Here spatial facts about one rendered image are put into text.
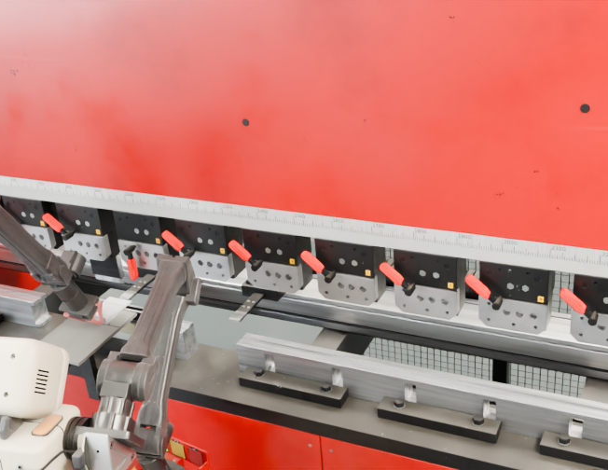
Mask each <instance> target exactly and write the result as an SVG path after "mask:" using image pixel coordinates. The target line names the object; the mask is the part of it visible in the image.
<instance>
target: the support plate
mask: <svg viewBox="0 0 608 470"><path fill-rule="evenodd" d="M136 316H137V313H136V312H133V311H121V312H120V313H119V314H118V315H117V316H115V317H114V318H113V319H112V320H111V321H110V322H109V323H111V324H110V325H108V324H109V323H107V324H106V325H97V324H94V323H91V322H88V321H86V322H82V321H79V320H76V319H72V318H68V319H67V320H66V321H64V322H63V323H62V324H61V325H59V326H58V327H57V328H55V329H54V330H53V331H52V332H50V333H49V334H48V335H46V336H45V337H44V338H43V339H41V340H40V341H43V342H46V343H49V344H53V345H55V346H57V347H60V348H63V349H65V350H66V351H67V352H68V354H69V364H71V365H75V366H80V365H81V364H83V363H84V362H85V361H86V360H87V359H88V358H89V357H91V356H92V355H93V354H94V353H95V352H96V351H98V350H99V349H100V348H101V347H102V346H103V345H104V344H105V343H106V342H107V341H108V340H110V339H111V338H112V337H113V336H114V335H115V334H116V333H117V332H118V331H120V330H121V329H122V328H123V327H124V326H125V325H126V324H128V323H129V322H130V321H131V320H132V319H133V318H134V317H136ZM111 325H114V326H111ZM115 326H119V327H115Z"/></svg>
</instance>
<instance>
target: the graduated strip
mask: <svg viewBox="0 0 608 470"><path fill-rule="evenodd" d="M0 186H2V187H15V188H23V189H30V190H37V191H45V192H51V193H59V194H65V195H73V196H80V197H87V198H94V199H102V200H115V201H123V202H129V203H137V204H144V205H151V206H158V207H165V208H173V209H180V210H187V211H194V212H202V213H208V214H222V215H229V216H237V217H243V218H251V219H258V220H265V221H272V222H280V223H286V224H294V225H301V226H308V227H316V228H329V229H336V230H343V231H350V232H358V233H365V234H372V235H380V236H386V237H394V238H401V239H408V240H415V241H423V242H436V243H443V244H450V245H458V246H464V247H472V248H479V249H486V250H493V251H501V252H507V253H515V254H522V255H529V256H542V257H550V258H557V259H564V260H572V261H579V262H586V263H593V264H601V265H607V266H608V252H607V251H600V250H592V249H585V248H577V247H570V246H562V245H555V244H547V243H539V242H525V241H517V240H509V239H502V238H494V237H487V236H479V235H472V234H464V233H457V232H449V231H442V230H434V229H427V228H413V227H405V226H397V225H390V224H382V223H374V222H367V221H359V220H351V219H344V218H336V217H329V216H321V215H314V214H300V213H292V212H285V211H277V210H270V209H262V208H255V207H247V206H240V205H232V204H224V203H216V202H209V201H201V200H187V199H179V198H172V197H164V196H157V195H149V194H142V193H134V192H127V191H119V190H112V189H104V188H97V187H82V186H74V185H66V184H59V183H51V182H44V181H36V180H29V179H21V178H14V177H6V176H0Z"/></svg>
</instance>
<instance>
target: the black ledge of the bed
mask: <svg viewBox="0 0 608 470"><path fill-rule="evenodd" d="M48 314H49V315H52V319H51V320H50V321H49V322H47V323H46V324H45V325H43V326H42V327H41V328H39V327H34V326H30V325H23V324H18V323H14V322H10V321H5V320H4V321H3V322H2V323H1V324H0V337H7V338H20V339H35V340H39V341H40V340H41V339H43V338H44V337H45V336H46V335H48V334H49V333H50V332H52V331H53V330H54V329H55V328H57V327H58V326H59V325H61V324H62V323H63V322H64V321H66V320H67V319H68V318H69V317H65V316H63V315H62V314H58V313H53V312H48ZM197 346H198V349H197V350H196V351H195V352H194V353H193V354H192V355H191V357H190V358H189V359H188V360H183V359H178V358H175V362H174V367H173V376H172V382H171V387H170V391H169V397H168V398H171V399H174V400H178V401H182V402H186V403H189V404H193V405H197V406H201V407H206V408H212V409H216V410H220V411H224V412H227V413H231V414H235V415H239V416H243V417H246V418H250V419H254V420H258V421H263V422H269V423H273V424H277V425H281V426H284V427H288V428H292V429H296V430H299V431H303V432H307V433H311V434H316V435H322V436H326V437H330V438H334V439H337V440H341V441H345V442H349V443H353V444H356V445H360V446H364V447H368V448H372V449H379V450H383V451H387V452H391V453H394V454H398V455H402V456H406V457H409V458H413V459H417V460H421V461H425V462H429V463H436V464H440V465H444V466H447V467H451V468H455V469H459V470H607V469H603V468H599V467H595V466H591V465H586V464H582V463H575V462H571V461H566V460H562V459H559V458H554V457H550V456H546V455H542V454H540V453H539V449H540V443H541V439H542V438H538V437H533V436H529V435H522V434H517V433H512V432H508V431H504V430H501V433H500V435H499V437H498V440H497V442H496V444H493V443H489V442H485V441H480V440H476V439H473V438H468V437H464V436H460V435H453V434H448V433H444V432H440V431H436V430H432V429H428V428H423V427H420V426H415V425H411V424H407V423H402V422H396V421H391V420H387V419H383V418H379V417H378V406H379V404H380V403H377V402H373V401H368V400H365V399H360V398H356V397H351V396H349V397H348V398H347V400H346V401H345V403H344V404H343V406H342V408H334V407H330V406H326V405H322V404H317V403H313V402H310V401H305V400H301V399H296V398H293V397H289V396H284V395H280V394H273V393H269V392H264V391H260V390H257V389H252V388H248V387H244V386H241V385H240V380H239V376H240V375H241V374H242V373H241V371H240V366H239V359H238V353H237V352H236V351H232V350H228V349H223V348H218V347H214V346H210V345H205V344H200V343H197Z"/></svg>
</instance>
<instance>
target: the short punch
mask: <svg viewBox="0 0 608 470"><path fill-rule="evenodd" d="M90 264H91V269H92V273H93V274H95V276H96V279H99V280H104V281H109V282H114V283H124V281H123V277H124V276H125V274H124V270H123V266H122V261H121V256H120V254H117V255H116V256H114V257H113V258H109V257H108V258H107V259H106V260H105V261H100V260H94V259H90Z"/></svg>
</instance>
